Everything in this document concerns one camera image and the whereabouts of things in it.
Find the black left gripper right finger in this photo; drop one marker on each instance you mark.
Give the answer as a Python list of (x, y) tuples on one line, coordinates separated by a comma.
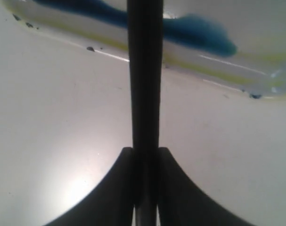
[(182, 203)]

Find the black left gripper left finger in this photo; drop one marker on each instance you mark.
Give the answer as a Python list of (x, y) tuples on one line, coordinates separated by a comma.
[(111, 202)]

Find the black paintbrush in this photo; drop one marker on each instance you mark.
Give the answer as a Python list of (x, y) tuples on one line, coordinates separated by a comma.
[(145, 40)]

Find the white paint tray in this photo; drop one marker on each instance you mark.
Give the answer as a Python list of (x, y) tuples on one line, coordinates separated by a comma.
[(237, 44)]

